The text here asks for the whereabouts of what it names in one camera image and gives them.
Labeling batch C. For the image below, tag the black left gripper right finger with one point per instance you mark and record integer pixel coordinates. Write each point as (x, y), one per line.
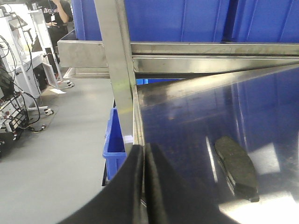
(170, 200)

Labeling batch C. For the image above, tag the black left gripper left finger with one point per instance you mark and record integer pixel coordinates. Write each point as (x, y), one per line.
(120, 201)

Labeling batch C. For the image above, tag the dark grey brake pad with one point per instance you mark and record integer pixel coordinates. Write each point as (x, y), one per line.
(238, 168)

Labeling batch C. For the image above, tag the small blue bin below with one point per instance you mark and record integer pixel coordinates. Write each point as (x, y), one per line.
(114, 150)

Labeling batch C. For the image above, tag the large blue plastic bin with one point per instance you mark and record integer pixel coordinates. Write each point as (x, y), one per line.
(177, 18)

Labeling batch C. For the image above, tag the white equipment cart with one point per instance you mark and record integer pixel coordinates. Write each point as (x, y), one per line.
(22, 61)

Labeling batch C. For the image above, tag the person in black shirt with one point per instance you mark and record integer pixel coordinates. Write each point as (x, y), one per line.
(56, 14)

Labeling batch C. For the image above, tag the black wired robot equipment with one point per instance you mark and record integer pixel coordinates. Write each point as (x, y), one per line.
(19, 109)

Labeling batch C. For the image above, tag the stainless steel rack frame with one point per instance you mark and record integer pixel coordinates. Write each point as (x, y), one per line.
(184, 96)

